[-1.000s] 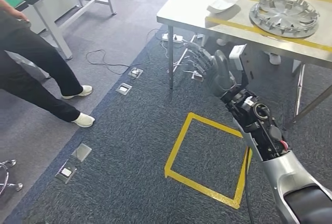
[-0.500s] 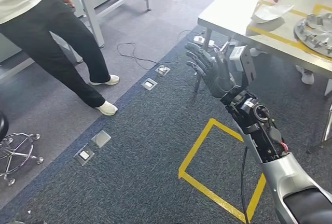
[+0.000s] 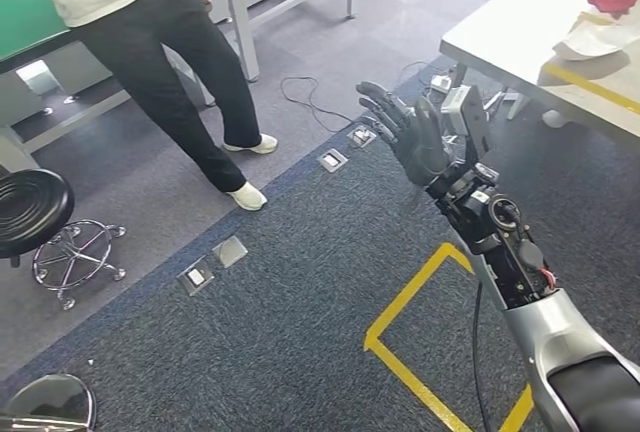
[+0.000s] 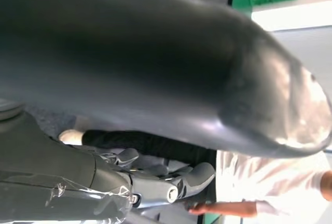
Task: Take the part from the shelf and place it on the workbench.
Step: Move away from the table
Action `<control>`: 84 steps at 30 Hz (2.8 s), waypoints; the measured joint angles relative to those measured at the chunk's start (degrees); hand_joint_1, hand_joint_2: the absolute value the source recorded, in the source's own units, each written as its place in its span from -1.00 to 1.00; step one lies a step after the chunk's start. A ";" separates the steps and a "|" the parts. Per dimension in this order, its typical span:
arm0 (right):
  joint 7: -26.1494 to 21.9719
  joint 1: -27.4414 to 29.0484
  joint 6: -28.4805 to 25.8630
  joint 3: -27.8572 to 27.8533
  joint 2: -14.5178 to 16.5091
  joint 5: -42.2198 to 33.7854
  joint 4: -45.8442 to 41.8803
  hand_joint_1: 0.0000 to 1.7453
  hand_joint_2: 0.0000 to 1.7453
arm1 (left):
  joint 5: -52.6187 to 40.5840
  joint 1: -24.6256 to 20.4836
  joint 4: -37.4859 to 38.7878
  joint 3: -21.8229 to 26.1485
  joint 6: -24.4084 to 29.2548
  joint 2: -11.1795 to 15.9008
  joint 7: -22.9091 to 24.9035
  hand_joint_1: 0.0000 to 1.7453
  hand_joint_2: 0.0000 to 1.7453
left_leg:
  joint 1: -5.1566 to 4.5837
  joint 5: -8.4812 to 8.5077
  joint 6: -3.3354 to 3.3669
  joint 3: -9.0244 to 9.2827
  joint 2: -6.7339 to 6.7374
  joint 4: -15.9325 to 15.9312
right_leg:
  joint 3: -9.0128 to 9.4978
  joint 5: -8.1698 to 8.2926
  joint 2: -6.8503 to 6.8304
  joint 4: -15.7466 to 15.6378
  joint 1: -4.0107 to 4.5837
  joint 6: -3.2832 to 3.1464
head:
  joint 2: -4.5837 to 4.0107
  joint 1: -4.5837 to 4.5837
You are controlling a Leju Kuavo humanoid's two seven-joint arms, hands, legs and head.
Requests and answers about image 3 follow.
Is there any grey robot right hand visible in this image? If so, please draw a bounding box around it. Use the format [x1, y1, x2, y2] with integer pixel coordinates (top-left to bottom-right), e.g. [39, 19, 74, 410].
[355, 81, 455, 188]

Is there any white plastic shell part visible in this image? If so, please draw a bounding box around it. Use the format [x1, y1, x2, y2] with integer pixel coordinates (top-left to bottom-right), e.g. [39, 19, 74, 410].
[552, 14, 640, 63]

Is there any steel workbench table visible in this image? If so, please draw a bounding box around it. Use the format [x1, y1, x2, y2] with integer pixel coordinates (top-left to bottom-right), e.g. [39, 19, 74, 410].
[439, 0, 640, 152]

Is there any yellow workbench tape rectangle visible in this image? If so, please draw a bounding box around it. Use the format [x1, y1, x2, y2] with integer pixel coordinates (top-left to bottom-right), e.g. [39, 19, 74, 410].
[542, 11, 640, 117]

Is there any yellow floor tape square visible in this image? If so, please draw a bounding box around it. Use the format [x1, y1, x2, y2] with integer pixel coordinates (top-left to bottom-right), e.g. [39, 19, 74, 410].
[363, 242, 535, 432]

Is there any green top white table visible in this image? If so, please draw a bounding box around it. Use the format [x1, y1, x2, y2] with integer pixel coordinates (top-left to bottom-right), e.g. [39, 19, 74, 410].
[192, 0, 362, 84]
[0, 0, 216, 175]

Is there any person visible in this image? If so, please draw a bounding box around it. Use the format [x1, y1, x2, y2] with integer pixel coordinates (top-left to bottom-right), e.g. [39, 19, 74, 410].
[20, 0, 279, 213]

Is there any black stool chrome base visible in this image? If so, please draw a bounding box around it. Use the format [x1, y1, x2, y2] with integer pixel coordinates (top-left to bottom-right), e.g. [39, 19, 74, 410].
[0, 169, 127, 312]

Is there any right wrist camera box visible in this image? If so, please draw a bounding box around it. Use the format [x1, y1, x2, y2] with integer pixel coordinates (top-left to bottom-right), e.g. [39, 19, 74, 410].
[439, 84, 492, 165]

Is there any black floor cable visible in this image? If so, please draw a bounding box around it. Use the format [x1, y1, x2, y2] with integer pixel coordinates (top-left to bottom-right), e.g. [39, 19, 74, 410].
[279, 61, 446, 135]

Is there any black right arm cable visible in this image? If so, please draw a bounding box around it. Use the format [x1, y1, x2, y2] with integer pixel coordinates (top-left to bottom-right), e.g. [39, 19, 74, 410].
[472, 281, 494, 432]

